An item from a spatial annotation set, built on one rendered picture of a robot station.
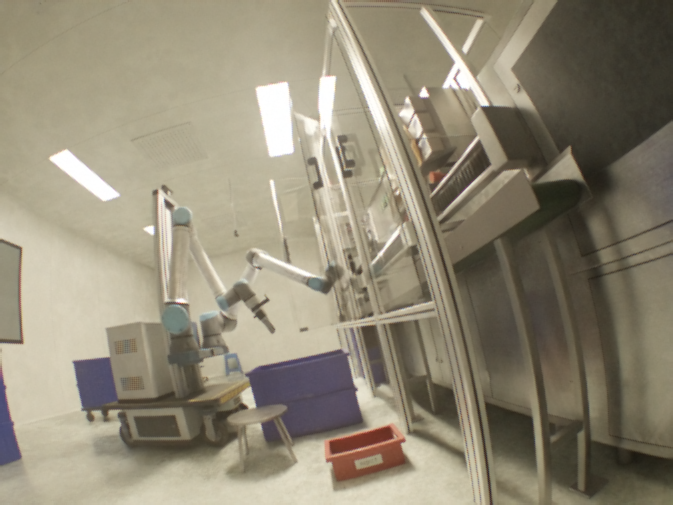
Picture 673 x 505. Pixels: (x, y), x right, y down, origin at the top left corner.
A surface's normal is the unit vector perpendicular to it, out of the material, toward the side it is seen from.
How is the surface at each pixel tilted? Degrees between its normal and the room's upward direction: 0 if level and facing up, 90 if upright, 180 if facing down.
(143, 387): 90
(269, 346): 90
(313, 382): 90
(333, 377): 90
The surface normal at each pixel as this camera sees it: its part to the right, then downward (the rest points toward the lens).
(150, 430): -0.01, -0.23
